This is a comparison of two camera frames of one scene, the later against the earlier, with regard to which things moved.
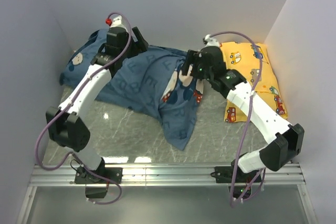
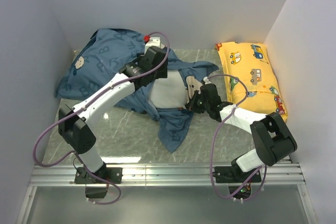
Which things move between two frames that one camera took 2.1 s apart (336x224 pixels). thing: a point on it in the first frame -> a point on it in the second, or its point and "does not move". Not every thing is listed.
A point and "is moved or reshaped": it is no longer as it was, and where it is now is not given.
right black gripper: (189, 60) -> (192, 104)
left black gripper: (140, 46) -> (163, 73)
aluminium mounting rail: (170, 175) does not move
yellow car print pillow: (241, 57) does not move
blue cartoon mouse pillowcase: (152, 82) is moved or reshaped
